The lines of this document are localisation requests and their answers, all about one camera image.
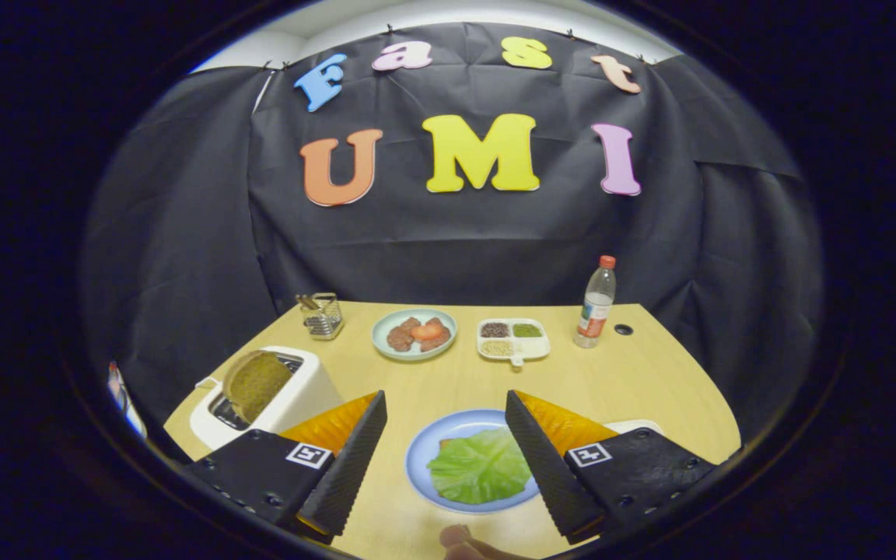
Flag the blue round plate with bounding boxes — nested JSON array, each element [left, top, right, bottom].
[[405, 409, 542, 514]]

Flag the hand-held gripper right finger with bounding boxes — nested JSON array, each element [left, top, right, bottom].
[[505, 390, 717, 545]]

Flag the glass holder with sticks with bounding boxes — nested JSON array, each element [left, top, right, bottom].
[[296, 292, 345, 341]]

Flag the green lettuce leaf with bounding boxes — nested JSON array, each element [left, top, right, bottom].
[[426, 427, 533, 505]]

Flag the pale green plate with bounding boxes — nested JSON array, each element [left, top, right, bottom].
[[372, 308, 458, 362]]

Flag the clear water bottle red cap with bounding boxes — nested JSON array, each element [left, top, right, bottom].
[[573, 255, 618, 349]]

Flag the brown rounded bread slice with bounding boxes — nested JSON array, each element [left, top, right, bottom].
[[222, 350, 294, 425]]

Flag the black backdrop cloth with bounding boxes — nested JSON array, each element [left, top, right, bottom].
[[79, 22, 826, 444]]

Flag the white divided tray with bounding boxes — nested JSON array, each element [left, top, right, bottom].
[[476, 317, 551, 367]]

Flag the brown meat pieces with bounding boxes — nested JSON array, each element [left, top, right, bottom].
[[387, 317, 451, 352]]

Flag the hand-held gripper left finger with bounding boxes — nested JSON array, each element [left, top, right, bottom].
[[184, 390, 388, 544]]

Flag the white toaster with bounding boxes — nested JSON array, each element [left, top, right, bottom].
[[189, 346, 345, 452]]

